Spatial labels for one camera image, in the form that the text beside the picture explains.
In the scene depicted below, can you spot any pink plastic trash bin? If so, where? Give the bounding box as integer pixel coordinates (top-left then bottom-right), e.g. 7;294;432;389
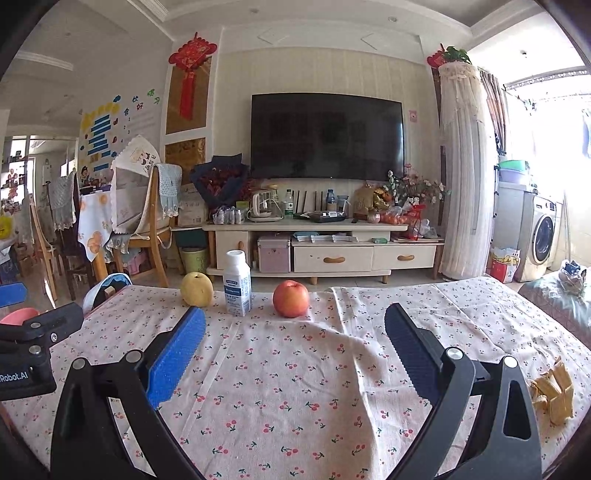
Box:
0;307;39;326

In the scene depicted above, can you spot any yellow pear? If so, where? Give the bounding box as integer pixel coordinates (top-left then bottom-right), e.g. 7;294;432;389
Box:
180;272;214;308

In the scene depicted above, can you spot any green waste basket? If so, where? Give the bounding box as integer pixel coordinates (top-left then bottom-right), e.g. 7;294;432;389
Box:
179;247;209;273

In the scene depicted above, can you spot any white capped milk bottle carton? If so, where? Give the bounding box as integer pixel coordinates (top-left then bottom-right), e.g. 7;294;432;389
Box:
222;250;252;317

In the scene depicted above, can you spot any blue white stool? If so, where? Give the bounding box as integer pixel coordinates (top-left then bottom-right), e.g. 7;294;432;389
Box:
82;273;132;315

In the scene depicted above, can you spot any cherry print tablecloth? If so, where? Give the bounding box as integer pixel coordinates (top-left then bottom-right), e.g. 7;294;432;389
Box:
1;277;590;479

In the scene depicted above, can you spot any dining table with orange cloth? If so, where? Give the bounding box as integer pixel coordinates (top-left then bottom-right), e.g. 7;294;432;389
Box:
78;191;112;281

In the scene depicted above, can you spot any red apple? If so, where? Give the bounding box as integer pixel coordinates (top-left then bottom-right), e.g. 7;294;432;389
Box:
273;280;310;318

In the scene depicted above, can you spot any pink storage box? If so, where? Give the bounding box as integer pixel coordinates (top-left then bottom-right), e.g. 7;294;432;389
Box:
257;234;291;273

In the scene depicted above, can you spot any white TV cabinet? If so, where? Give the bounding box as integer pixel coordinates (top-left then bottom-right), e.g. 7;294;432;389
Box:
204;219;445;285

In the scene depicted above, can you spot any wooden chair with cloth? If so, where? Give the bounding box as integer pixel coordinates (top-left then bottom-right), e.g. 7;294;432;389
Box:
107;135;182;288

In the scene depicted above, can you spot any white electric kettle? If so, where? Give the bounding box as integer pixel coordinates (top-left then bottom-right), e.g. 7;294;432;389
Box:
247;189;283;223

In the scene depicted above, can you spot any white washing machine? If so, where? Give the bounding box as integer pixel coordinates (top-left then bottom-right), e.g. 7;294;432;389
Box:
515;192;561;283

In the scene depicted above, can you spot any dark wrapped flower bouquet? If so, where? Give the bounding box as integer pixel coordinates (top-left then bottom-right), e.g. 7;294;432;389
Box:
189;154;249;210

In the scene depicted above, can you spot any black flat screen television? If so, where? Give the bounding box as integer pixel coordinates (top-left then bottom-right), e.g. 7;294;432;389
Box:
249;93;406;181

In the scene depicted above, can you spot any red Chinese knot decoration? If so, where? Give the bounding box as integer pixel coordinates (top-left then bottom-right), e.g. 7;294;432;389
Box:
168;33;217;120

